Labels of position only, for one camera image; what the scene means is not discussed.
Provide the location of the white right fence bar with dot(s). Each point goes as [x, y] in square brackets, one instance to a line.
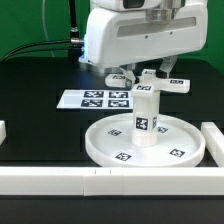
[214, 142]

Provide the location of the white cross table base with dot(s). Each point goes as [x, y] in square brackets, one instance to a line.
[148, 83]

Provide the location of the white front fence bar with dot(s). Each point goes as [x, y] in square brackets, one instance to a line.
[111, 181]

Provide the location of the black cable connector post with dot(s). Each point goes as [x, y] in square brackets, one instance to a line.
[74, 32]

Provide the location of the white left fence bar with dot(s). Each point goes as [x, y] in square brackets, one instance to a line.
[2, 131]

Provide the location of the white fence bar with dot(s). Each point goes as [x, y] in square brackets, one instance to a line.
[214, 142]
[111, 181]
[2, 131]

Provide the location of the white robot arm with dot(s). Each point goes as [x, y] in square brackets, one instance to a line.
[121, 33]

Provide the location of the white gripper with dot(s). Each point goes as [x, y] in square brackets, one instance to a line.
[118, 35]

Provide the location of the white round table top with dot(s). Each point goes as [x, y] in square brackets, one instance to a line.
[108, 143]

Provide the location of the white marker sheet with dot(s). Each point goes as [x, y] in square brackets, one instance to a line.
[95, 99]

